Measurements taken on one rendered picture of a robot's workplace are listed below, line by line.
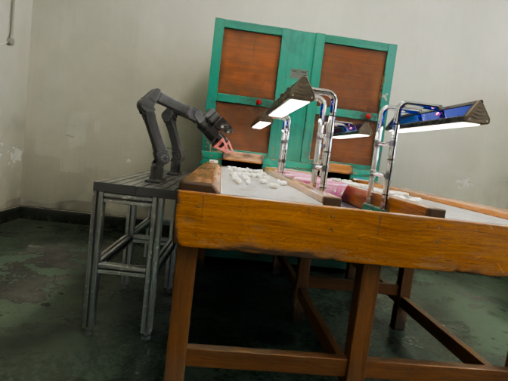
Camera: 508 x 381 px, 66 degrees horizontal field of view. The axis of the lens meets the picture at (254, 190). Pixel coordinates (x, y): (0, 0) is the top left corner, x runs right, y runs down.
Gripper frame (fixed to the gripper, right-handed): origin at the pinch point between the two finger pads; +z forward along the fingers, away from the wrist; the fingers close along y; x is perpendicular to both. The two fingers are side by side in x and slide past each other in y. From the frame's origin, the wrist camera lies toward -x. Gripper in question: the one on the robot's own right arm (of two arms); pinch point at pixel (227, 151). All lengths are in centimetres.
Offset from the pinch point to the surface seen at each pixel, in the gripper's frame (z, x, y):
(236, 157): 9, -2, 81
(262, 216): 19, 5, -97
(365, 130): 45, -63, 8
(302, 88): 1, -29, -89
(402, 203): 53, -31, -77
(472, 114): 43, -63, -89
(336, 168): 66, -50, 81
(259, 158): 21, -14, 81
